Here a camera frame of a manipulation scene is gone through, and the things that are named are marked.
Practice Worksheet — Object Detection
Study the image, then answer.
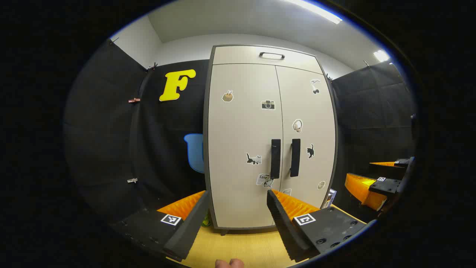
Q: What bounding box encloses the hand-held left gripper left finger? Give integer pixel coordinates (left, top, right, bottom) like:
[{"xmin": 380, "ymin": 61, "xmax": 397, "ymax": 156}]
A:
[{"xmin": 112, "ymin": 191, "xmax": 212, "ymax": 262}]

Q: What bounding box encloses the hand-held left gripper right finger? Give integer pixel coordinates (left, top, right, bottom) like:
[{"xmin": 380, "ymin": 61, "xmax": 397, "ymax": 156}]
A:
[{"xmin": 266, "ymin": 189, "xmax": 368, "ymax": 263}]

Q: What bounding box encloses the beige double-door shoe cabinet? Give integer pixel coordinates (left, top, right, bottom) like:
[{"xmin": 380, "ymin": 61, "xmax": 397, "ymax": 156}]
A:
[{"xmin": 203, "ymin": 45, "xmax": 338, "ymax": 236}]

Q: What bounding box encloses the beige cabinet door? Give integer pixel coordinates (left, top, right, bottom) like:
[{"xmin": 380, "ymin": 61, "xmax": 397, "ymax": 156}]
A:
[
  {"xmin": 275, "ymin": 66, "xmax": 337, "ymax": 209},
  {"xmin": 208, "ymin": 64, "xmax": 284, "ymax": 228}
]

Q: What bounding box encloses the small white box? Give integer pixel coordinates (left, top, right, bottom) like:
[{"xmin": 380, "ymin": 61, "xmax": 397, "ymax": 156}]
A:
[{"xmin": 323, "ymin": 188, "xmax": 337, "ymax": 209}]

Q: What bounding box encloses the long ceiling light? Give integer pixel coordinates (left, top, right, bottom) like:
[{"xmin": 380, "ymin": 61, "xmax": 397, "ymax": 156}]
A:
[{"xmin": 286, "ymin": 0, "xmax": 342, "ymax": 25}]

